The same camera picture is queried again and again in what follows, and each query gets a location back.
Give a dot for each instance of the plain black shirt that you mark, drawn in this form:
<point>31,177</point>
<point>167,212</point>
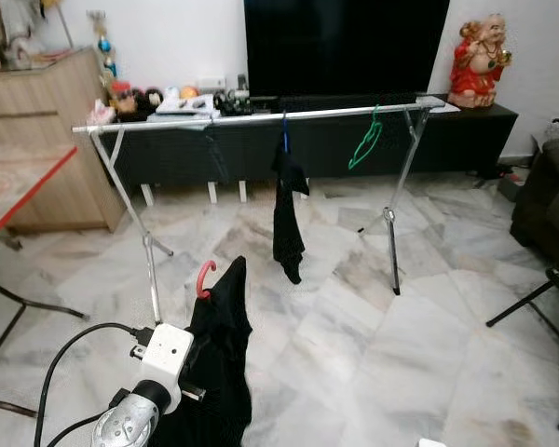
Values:
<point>219,363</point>

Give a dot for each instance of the red plastic hanger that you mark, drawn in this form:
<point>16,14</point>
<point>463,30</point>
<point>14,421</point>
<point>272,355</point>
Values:
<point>201,279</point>

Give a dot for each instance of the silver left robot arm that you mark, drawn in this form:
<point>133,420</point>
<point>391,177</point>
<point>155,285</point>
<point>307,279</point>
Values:
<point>126,424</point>

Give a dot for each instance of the blue hanger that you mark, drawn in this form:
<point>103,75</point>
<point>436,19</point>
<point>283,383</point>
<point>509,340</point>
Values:
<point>284,135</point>

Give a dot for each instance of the green plastic hanger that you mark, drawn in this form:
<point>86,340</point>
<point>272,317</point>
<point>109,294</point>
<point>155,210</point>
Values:
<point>377,130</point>

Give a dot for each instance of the black shirt with green logo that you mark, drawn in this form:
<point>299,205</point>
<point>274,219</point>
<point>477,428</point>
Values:
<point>287,223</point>

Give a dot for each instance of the silver metal garment rack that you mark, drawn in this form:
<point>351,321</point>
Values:
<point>261,115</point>

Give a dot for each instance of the white paper stack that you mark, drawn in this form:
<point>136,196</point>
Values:
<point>184,105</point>

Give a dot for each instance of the dark brown sofa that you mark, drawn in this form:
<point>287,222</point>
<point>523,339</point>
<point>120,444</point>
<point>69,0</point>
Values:
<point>550,205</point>

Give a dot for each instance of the black gadget cluster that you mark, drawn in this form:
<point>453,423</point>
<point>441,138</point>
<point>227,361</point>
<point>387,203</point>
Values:
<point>233,101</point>

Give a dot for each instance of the black round plush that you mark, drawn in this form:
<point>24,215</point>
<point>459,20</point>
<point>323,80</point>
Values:
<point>149,101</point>

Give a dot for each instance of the marble table with red edge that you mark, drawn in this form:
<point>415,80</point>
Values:
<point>9,182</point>

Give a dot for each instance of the orange ball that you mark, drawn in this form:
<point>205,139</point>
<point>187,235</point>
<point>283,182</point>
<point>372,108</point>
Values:
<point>188,92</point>

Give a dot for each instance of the pink tissue box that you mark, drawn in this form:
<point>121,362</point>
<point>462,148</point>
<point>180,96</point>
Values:
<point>100,113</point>

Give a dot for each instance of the jar with red lid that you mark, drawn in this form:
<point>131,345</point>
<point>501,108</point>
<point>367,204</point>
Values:
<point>123,98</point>

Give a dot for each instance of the wooden cabinet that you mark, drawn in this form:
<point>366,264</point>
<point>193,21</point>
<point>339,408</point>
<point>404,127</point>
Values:
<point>37,112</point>

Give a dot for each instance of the black TV console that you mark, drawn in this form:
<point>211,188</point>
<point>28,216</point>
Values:
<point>447,140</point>

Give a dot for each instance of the blue gold trophy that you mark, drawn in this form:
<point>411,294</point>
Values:
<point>103,45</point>

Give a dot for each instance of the black television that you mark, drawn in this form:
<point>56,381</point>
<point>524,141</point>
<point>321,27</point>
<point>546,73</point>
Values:
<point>345,47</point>

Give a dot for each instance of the white paper sheet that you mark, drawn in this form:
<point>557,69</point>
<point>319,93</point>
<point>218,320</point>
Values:
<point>438,104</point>

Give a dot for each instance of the red Buddha statue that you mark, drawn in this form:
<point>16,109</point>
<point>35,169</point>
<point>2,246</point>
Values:
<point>475,74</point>

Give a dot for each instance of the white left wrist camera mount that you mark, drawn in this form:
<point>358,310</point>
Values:
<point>168,349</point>

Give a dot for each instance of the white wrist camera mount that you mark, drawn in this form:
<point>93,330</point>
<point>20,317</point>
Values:
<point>168,349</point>
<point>431,442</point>

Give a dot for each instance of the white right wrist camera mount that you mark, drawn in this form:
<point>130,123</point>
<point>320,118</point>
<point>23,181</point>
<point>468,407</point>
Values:
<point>431,442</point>

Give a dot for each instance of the white wall socket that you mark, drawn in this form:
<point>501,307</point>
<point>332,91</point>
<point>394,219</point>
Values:
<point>211,83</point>

